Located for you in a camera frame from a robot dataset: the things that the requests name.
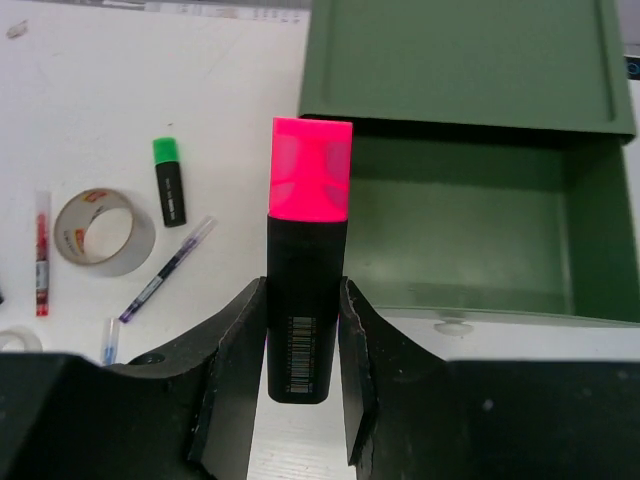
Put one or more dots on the green drawer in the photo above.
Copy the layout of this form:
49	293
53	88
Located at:
468	217

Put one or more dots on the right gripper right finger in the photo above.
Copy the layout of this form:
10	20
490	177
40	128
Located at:
358	388

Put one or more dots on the blue pen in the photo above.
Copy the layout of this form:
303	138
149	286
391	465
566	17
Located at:
110	341

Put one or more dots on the red pen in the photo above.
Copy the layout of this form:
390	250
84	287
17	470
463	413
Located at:
43	204

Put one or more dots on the green drawer cabinet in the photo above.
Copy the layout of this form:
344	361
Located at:
543	65

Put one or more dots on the small clear tape roll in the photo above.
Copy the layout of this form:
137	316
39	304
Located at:
19	340

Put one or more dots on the small white scrap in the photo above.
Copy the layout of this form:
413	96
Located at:
18	30

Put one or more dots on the pink highlighter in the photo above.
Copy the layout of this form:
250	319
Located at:
306	237

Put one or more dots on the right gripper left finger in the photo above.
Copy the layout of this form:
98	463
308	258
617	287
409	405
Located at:
223	433

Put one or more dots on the large tape roll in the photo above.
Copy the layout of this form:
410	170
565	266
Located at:
103	232

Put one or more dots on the purple pen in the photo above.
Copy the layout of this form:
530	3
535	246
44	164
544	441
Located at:
190	243

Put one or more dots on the green highlighter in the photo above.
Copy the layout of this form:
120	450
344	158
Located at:
169	181

